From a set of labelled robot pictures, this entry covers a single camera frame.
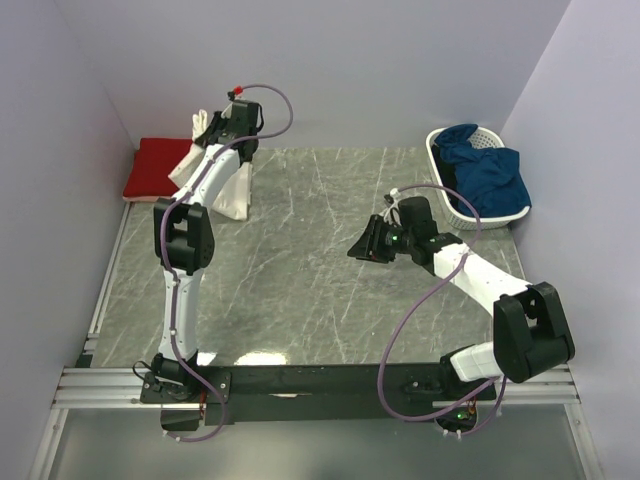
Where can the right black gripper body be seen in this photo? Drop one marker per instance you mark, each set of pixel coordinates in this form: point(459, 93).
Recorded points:
point(407, 239)

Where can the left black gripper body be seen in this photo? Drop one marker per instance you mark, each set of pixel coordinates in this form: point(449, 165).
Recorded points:
point(220, 124)

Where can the cream white t shirt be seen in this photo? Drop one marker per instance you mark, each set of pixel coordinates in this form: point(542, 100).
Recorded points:
point(234, 199)

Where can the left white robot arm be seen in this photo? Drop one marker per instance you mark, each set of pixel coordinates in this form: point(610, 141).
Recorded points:
point(214, 174)

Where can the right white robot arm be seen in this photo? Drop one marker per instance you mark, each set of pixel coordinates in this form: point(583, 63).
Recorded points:
point(530, 332)

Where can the crumpled blue t shirt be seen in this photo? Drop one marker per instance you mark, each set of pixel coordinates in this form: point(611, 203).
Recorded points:
point(487, 176)

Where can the folded red t shirt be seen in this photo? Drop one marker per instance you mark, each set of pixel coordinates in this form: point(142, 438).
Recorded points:
point(153, 161)

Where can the white plastic laundry basket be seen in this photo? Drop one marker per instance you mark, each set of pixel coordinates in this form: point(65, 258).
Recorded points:
point(481, 138)

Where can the folded pink t shirt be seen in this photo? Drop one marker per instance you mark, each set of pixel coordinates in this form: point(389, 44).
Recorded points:
point(142, 198)

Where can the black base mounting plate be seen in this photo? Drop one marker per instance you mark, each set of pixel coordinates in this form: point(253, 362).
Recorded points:
point(233, 394)

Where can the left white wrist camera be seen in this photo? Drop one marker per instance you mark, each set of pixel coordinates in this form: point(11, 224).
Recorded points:
point(235, 97)

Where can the aluminium extrusion rail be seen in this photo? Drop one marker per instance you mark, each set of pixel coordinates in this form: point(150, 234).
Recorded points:
point(94, 388)

